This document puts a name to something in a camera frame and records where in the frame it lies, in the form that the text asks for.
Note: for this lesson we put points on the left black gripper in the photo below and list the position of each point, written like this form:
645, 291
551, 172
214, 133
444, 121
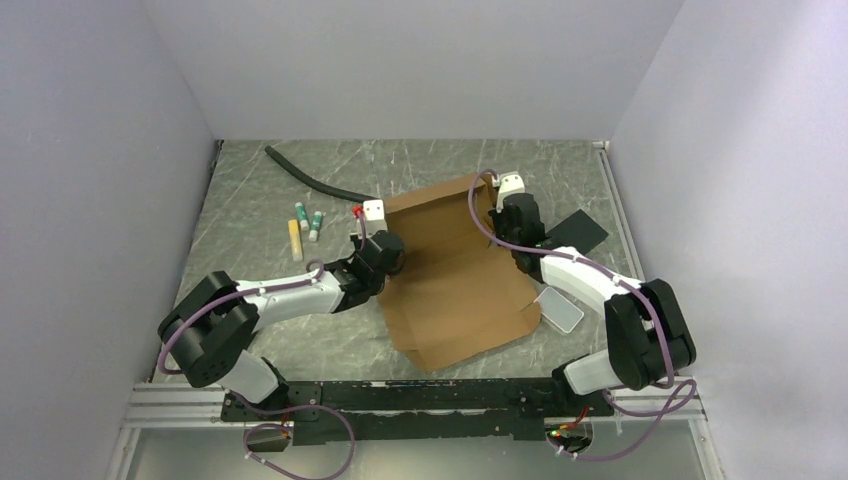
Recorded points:
358, 242

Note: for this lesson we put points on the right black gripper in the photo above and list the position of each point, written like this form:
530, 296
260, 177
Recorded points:
496, 217

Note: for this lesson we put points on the brown cardboard box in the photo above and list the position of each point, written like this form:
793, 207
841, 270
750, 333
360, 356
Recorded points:
456, 295

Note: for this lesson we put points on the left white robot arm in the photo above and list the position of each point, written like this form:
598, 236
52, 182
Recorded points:
206, 336

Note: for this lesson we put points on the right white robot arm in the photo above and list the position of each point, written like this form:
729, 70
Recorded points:
648, 339

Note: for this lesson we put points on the right black foam pad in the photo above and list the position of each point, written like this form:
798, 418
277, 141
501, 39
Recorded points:
579, 230

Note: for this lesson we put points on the green white glue stick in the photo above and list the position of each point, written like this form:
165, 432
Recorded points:
302, 216
315, 226

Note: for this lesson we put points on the clear plastic lid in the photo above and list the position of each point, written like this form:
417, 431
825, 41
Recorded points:
558, 311

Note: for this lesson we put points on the yellow marker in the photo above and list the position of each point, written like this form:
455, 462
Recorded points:
295, 242

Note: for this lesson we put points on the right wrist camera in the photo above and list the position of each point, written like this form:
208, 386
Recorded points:
507, 184

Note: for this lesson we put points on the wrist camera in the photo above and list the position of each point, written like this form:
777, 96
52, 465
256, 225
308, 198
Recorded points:
507, 184
371, 217

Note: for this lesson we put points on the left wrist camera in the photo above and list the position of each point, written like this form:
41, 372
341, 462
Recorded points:
371, 217

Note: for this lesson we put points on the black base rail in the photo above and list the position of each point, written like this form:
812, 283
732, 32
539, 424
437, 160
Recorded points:
324, 411

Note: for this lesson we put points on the aluminium frame rail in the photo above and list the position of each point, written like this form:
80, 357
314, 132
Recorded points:
167, 406

